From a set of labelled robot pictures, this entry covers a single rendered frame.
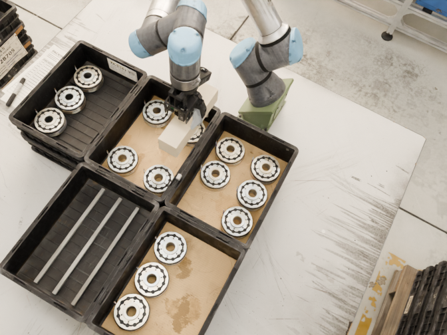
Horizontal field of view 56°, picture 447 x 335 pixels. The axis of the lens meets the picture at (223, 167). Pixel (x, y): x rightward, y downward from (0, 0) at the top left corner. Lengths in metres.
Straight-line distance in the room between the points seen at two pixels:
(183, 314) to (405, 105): 2.09
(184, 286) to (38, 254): 0.46
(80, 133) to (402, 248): 1.77
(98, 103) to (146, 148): 0.26
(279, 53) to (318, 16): 1.74
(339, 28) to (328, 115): 1.43
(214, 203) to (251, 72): 0.49
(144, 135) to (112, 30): 0.64
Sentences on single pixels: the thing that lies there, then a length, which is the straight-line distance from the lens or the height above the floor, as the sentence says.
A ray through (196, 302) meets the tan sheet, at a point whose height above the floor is 0.83.
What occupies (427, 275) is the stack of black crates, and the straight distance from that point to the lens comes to 2.21.
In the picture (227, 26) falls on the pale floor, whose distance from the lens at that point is 2.99.
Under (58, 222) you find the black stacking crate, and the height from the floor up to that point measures 0.83.
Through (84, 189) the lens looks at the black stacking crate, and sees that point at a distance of 1.47.
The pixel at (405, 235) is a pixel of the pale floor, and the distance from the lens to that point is 2.53.
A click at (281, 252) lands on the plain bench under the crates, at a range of 1.53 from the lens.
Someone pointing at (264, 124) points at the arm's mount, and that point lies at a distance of 1.66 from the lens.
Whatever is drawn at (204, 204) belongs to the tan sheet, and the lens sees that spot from 1.41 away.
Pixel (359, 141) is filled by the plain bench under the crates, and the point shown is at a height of 0.70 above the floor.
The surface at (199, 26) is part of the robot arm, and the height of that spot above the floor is 1.41.
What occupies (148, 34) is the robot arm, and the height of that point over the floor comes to 1.34.
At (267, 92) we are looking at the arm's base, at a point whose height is 0.88.
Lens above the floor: 2.16
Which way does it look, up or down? 65 degrees down
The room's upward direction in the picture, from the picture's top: 10 degrees clockwise
